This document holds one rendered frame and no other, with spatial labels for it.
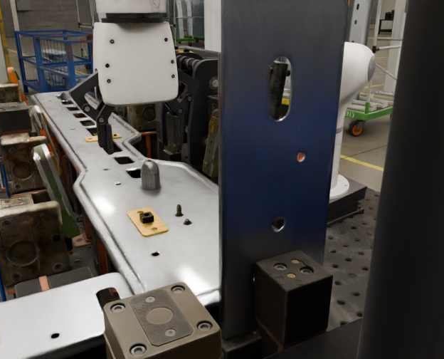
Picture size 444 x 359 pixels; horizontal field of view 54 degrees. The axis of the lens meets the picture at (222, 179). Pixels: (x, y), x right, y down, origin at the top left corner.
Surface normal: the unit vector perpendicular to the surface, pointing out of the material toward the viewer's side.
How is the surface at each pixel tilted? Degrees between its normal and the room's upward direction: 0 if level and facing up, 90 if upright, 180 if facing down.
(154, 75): 94
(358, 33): 87
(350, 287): 0
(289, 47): 90
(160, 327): 0
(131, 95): 99
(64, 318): 0
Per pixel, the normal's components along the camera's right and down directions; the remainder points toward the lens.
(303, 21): 0.47, 0.33
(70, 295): 0.00, -0.93
